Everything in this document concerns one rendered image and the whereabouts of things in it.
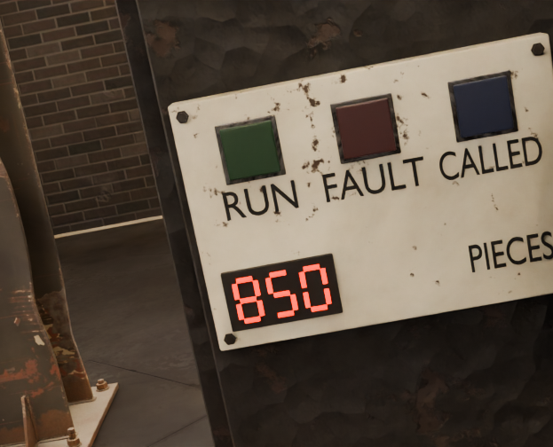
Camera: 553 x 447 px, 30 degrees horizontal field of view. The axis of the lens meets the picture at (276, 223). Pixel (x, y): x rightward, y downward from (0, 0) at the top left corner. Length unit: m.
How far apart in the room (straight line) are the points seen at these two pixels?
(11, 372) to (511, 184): 2.86
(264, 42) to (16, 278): 2.68
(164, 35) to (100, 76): 6.09
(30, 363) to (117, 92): 3.62
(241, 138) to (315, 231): 0.08
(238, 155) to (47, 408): 2.82
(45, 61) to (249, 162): 6.20
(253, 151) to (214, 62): 0.07
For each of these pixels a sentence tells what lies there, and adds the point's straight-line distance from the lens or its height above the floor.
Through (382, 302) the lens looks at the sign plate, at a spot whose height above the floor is 1.08.
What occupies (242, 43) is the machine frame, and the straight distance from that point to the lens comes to 0.71.
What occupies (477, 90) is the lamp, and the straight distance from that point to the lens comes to 0.70.
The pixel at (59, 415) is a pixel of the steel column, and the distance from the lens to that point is 3.48.
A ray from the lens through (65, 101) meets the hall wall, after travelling 6.88.
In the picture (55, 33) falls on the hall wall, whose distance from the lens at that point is 6.85.
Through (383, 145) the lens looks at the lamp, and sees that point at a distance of 0.70.
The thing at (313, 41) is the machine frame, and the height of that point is 1.26.
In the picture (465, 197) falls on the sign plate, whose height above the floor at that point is 1.14.
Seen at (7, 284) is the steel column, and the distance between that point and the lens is 3.36.
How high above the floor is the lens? 1.30
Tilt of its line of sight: 12 degrees down
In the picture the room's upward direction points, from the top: 11 degrees counter-clockwise
